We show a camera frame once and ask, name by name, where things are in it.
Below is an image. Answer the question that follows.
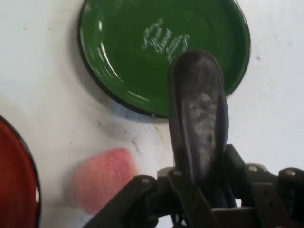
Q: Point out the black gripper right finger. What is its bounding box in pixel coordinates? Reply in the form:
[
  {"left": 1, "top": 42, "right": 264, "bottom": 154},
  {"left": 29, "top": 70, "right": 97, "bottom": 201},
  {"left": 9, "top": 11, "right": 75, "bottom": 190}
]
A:
[{"left": 223, "top": 143, "right": 304, "bottom": 228}]

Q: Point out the red enamel plate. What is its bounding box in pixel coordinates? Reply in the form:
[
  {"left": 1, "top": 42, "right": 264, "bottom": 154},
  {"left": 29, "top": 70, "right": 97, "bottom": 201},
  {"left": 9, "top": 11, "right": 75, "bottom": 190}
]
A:
[{"left": 0, "top": 115, "right": 41, "bottom": 228}]

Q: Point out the purple toy eggplant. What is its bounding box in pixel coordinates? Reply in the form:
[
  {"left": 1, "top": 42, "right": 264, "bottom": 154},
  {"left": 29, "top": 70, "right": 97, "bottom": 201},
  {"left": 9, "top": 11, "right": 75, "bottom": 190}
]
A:
[{"left": 168, "top": 50, "right": 238, "bottom": 211}]

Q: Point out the pink toy peach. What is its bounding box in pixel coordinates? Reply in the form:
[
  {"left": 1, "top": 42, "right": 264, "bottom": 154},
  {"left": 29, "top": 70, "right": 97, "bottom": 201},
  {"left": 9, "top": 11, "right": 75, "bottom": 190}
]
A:
[{"left": 72, "top": 147, "right": 139, "bottom": 216}]

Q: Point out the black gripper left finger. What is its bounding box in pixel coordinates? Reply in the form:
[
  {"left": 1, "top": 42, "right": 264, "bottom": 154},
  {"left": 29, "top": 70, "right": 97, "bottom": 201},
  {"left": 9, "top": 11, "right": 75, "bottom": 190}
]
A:
[{"left": 80, "top": 167, "right": 216, "bottom": 228}]

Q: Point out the green enamel plate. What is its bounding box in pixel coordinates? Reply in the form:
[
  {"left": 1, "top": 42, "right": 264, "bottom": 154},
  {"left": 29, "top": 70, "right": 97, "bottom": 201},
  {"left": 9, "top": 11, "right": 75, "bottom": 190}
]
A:
[{"left": 78, "top": 0, "right": 251, "bottom": 119}]

